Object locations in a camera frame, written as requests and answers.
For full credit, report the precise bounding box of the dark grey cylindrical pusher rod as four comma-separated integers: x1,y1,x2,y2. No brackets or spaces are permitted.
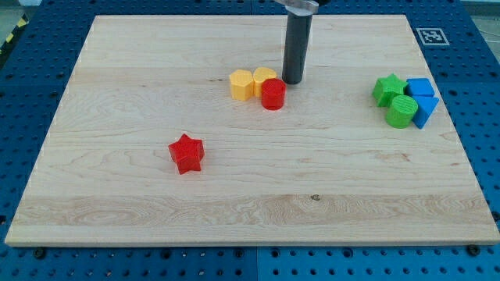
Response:
281,12,313,84

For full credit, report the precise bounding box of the silver metal rod mount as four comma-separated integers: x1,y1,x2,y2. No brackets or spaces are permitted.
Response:
274,0,329,16

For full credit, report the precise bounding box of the black bolt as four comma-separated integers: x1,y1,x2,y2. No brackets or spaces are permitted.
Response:
466,244,481,257
32,247,46,260

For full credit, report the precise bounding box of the green star block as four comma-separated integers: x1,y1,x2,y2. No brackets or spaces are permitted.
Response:
372,73,408,107

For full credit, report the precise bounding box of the blue cube block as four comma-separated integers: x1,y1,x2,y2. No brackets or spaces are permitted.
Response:
405,77,435,97

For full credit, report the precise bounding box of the yellow hexagon block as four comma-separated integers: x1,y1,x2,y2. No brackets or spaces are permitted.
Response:
230,69,254,101

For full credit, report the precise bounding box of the light wooden board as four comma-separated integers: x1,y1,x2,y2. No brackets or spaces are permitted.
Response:
5,15,499,247

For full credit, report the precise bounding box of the green cylinder block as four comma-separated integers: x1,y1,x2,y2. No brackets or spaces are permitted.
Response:
385,95,419,129

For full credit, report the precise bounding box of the black bolt front left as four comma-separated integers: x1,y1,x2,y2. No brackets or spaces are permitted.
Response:
32,247,46,260

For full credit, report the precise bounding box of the red star block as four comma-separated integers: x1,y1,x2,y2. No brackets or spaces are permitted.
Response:
168,133,205,175

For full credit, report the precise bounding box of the yellow heart block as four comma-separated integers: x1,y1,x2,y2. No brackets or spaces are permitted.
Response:
253,66,277,98

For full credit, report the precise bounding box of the red cylinder block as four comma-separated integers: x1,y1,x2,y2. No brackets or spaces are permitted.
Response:
261,78,287,110

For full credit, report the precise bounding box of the yellow black hazard tape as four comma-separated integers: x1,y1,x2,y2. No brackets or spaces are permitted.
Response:
1,13,29,55

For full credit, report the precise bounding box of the white fiducial marker tag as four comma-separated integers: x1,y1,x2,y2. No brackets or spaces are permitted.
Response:
416,27,449,46

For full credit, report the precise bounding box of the blue triangle block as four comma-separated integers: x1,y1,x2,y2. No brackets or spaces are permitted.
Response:
412,96,439,129

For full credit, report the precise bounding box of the black bolt front right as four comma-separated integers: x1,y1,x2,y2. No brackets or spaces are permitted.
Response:
466,244,481,257

